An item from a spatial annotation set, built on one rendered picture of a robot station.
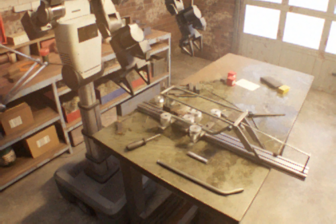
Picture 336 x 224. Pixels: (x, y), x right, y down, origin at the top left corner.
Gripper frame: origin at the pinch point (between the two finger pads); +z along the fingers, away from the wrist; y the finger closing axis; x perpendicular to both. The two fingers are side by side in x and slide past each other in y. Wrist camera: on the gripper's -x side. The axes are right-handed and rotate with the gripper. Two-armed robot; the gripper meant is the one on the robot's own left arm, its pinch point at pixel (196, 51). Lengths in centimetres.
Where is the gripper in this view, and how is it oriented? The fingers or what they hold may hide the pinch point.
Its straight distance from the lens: 125.6
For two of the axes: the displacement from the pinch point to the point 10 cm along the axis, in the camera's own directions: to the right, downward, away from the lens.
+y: 5.2, -4.2, 7.4
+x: -7.4, 2.1, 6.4
